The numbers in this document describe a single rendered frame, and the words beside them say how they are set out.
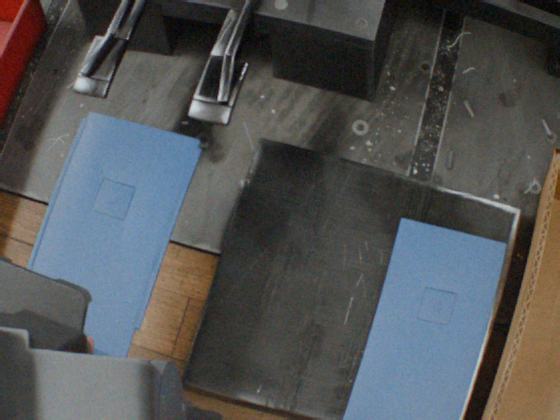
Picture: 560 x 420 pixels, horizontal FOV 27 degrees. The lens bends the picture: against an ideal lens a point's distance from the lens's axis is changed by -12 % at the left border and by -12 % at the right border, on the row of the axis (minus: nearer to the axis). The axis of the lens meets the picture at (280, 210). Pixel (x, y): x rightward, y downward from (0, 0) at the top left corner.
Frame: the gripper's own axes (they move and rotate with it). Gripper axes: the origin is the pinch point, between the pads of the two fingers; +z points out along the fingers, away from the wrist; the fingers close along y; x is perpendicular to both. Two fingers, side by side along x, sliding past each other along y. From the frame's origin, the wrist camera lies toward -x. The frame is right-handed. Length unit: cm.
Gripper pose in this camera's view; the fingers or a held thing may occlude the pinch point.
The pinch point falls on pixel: (57, 343)
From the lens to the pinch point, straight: 65.5
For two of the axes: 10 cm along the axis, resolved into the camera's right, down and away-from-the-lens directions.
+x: -9.6, -2.7, 0.9
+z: 1.1, -0.6, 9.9
